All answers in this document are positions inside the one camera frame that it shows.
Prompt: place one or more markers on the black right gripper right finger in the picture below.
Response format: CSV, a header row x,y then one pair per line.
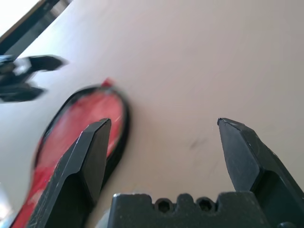
x,y
261,171

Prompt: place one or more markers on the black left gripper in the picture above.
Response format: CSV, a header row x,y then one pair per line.
x,y
12,71

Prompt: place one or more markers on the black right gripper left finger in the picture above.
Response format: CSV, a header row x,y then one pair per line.
x,y
76,166

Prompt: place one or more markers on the black red paddle case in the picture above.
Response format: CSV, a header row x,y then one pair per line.
x,y
118,156

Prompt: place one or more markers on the red ping-pong paddle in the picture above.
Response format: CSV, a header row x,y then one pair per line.
x,y
95,111

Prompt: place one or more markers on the side table with black frame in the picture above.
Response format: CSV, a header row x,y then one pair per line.
x,y
21,28

